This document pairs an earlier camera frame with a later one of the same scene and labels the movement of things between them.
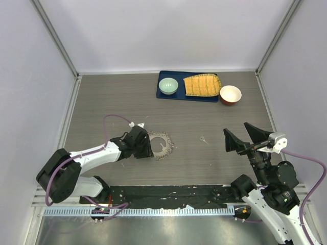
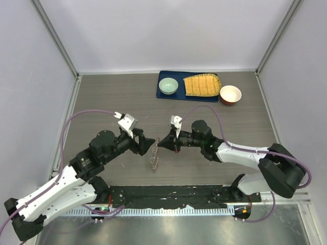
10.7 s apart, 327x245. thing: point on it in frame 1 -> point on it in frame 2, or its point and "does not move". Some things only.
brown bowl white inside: (230, 94) does not move
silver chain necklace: (168, 147) -> (155, 159)
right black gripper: (232, 142) -> (169, 142)
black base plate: (169, 196) does not move
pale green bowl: (168, 86) does not move
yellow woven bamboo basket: (207, 85) does not move
